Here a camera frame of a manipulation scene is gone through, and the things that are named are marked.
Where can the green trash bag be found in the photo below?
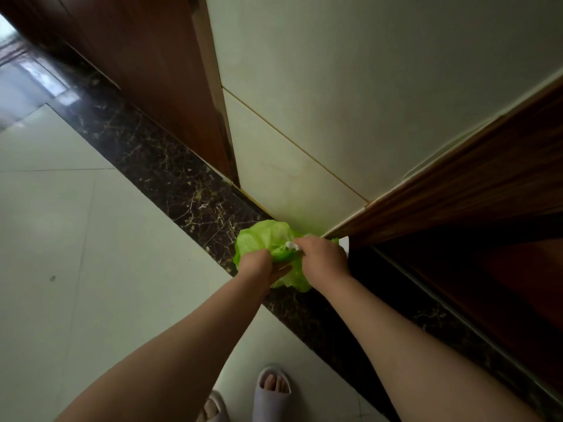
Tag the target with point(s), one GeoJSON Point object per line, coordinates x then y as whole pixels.
{"type": "Point", "coordinates": [259, 237]}

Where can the person's right forearm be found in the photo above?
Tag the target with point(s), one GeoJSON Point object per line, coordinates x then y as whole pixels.
{"type": "Point", "coordinates": [422, 369]}

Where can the person's left leg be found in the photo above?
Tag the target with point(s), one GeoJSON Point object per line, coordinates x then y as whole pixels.
{"type": "Point", "coordinates": [209, 410]}

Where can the person's right hand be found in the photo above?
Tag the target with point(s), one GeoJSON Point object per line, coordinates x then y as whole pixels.
{"type": "Point", "coordinates": [325, 263]}

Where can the brown wooden door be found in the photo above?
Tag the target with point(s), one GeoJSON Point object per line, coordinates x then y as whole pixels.
{"type": "Point", "coordinates": [484, 180]}

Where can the person's left hand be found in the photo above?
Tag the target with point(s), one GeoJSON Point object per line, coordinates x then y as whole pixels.
{"type": "Point", "coordinates": [255, 268]}

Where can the pale slipper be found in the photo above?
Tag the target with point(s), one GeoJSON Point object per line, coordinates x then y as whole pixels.
{"type": "Point", "coordinates": [270, 406]}
{"type": "Point", "coordinates": [220, 410]}

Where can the person's left forearm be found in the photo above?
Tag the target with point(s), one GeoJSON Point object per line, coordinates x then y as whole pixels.
{"type": "Point", "coordinates": [176, 360]}

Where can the pale left slipper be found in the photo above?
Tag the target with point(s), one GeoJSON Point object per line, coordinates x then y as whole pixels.
{"type": "Point", "coordinates": [220, 410]}

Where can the pale right slipper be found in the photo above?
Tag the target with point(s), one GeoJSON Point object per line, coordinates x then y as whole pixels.
{"type": "Point", "coordinates": [270, 406]}

